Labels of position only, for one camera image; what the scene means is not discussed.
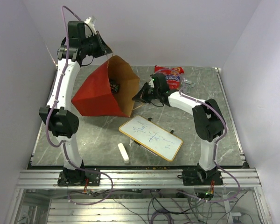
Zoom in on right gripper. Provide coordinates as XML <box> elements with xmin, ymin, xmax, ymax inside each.
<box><xmin>132</xmin><ymin>82</ymin><xmax>160</xmax><ymax>104</ymax></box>

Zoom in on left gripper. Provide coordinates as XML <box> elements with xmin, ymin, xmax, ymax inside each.
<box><xmin>83</xmin><ymin>31</ymin><xmax>115</xmax><ymax>58</ymax></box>

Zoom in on red paper bag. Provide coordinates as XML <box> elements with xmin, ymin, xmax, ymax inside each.
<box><xmin>71</xmin><ymin>56</ymin><xmax>140</xmax><ymax>117</ymax></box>

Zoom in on red candy snack bag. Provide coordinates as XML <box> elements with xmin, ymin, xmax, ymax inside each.
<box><xmin>154</xmin><ymin>65</ymin><xmax>184</xmax><ymax>89</ymax></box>

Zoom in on silver foil snack packet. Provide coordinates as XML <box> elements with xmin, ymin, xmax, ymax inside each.
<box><xmin>181</xmin><ymin>78</ymin><xmax>196</xmax><ymax>95</ymax></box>

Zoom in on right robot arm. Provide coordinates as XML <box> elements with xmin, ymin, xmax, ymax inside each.
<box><xmin>132</xmin><ymin>72</ymin><xmax>227</xmax><ymax>185</ymax></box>

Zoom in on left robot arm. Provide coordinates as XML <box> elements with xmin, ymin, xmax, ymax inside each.
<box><xmin>39</xmin><ymin>17</ymin><xmax>112</xmax><ymax>185</ymax></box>

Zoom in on dark snack packets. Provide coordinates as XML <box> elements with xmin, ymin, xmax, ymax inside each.
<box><xmin>109</xmin><ymin>80</ymin><xmax>120</xmax><ymax>94</ymax></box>

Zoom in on white marker eraser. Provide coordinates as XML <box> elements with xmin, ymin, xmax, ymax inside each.
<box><xmin>118</xmin><ymin>143</ymin><xmax>130</xmax><ymax>164</ymax></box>

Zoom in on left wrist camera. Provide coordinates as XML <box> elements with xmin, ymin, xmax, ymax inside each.
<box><xmin>84</xmin><ymin>16</ymin><xmax>96</xmax><ymax>37</ymax></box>

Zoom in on small whiteboard orange frame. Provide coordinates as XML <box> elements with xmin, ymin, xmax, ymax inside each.
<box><xmin>119</xmin><ymin>115</ymin><xmax>183</xmax><ymax>161</ymax></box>

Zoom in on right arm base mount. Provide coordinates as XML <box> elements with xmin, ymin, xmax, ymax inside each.
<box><xmin>177</xmin><ymin>166</ymin><xmax>223</xmax><ymax>186</ymax></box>

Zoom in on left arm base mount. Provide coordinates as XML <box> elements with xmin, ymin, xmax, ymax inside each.
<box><xmin>57</xmin><ymin>168</ymin><xmax>101</xmax><ymax>187</ymax></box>

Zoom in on aluminium rail frame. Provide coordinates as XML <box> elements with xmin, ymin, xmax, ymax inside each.
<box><xmin>16</xmin><ymin>168</ymin><xmax>261</xmax><ymax>224</ymax></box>

